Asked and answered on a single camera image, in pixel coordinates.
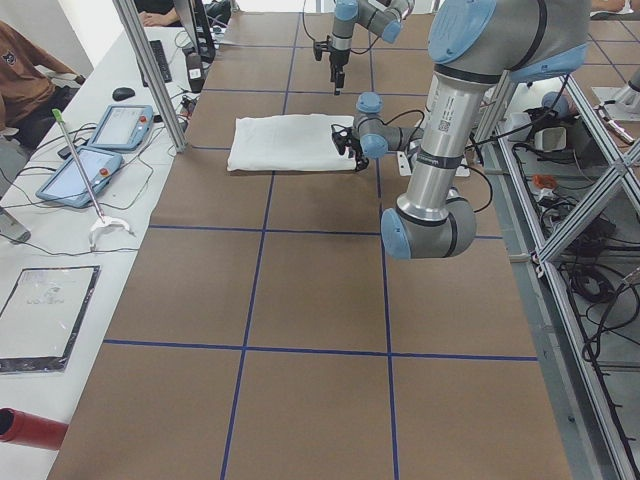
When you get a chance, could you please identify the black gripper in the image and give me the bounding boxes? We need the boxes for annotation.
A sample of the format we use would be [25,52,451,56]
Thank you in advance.
[347,139,369,172]
[329,49,349,95]

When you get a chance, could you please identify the aluminium frame post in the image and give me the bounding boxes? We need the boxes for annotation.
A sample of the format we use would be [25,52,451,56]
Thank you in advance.
[112,0,187,153]

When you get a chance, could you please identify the black labelled box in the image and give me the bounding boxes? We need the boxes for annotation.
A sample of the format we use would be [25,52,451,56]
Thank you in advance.
[185,52,205,93]

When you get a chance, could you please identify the blue teach pendant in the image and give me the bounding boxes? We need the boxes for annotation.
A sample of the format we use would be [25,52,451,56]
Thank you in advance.
[88,104,153,152]
[36,146,123,208]

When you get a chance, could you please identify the black keyboard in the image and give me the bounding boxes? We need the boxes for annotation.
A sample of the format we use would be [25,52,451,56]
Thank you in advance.
[149,40,173,83]

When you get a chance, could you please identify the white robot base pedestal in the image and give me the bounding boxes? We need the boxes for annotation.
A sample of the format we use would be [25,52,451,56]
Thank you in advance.
[396,149,474,178]

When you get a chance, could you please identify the blue teach pendant far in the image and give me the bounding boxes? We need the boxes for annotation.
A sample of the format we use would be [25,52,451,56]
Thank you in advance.
[88,104,153,152]

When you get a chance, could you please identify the white curved plastic piece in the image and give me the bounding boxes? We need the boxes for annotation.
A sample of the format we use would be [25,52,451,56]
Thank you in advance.
[88,216,135,251]

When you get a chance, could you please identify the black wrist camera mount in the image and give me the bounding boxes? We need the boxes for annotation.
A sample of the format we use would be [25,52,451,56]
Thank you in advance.
[312,36,331,61]
[331,124,354,158]

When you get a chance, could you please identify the black computer mouse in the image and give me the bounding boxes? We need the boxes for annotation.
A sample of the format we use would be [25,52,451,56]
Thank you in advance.
[112,87,136,102]

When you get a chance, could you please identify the black framed document sheet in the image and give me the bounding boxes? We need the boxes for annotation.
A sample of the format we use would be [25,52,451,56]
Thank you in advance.
[1,265,100,375]

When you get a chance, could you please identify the person in brown shirt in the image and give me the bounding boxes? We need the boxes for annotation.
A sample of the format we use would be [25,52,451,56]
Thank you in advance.
[1,22,85,149]

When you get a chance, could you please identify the blue teach pendant near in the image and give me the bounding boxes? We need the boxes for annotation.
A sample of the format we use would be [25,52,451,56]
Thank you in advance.
[36,146,123,208]

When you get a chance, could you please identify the white printed long-sleeve shirt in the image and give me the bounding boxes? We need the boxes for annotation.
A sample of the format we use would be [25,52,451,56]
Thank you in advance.
[227,113,356,172]

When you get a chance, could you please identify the long metal reaching stick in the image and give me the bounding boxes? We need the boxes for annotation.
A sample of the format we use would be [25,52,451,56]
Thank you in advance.
[52,109,106,225]

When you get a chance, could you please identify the red cylinder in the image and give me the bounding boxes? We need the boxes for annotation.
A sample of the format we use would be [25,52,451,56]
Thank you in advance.
[1,408,68,450]

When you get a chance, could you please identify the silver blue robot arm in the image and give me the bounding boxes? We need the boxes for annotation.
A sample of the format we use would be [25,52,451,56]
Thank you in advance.
[314,0,415,95]
[352,1,591,259]

